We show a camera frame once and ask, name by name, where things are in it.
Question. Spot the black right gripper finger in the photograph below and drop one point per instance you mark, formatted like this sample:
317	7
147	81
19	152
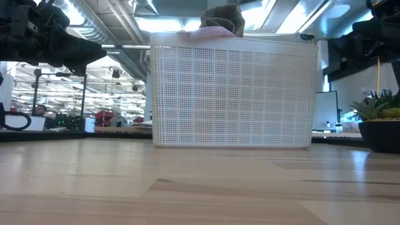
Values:
342	54

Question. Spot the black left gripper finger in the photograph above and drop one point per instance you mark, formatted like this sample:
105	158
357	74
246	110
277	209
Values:
93	60
78	45

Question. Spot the pink garment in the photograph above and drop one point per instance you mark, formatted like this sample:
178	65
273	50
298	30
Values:
212	32

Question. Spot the beige khaki garment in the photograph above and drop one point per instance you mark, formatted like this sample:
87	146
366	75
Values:
225	17

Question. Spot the white screen panel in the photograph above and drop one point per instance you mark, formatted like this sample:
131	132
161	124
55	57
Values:
325	109

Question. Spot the red background cart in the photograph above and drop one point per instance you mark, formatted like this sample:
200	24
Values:
104	117

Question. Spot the person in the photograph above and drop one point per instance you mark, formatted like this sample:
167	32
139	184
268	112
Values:
40	110

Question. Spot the white box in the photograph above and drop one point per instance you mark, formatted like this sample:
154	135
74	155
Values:
37	124

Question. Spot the potted succulent in black pot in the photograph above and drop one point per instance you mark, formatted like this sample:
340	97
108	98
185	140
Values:
379	137

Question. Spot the white woven plastic laundry basket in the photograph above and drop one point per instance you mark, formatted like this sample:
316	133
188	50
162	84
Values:
234	93

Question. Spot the background black stand frame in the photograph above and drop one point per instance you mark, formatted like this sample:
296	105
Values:
83	103

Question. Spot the black aluminium table frame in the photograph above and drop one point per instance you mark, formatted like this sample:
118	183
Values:
62	136

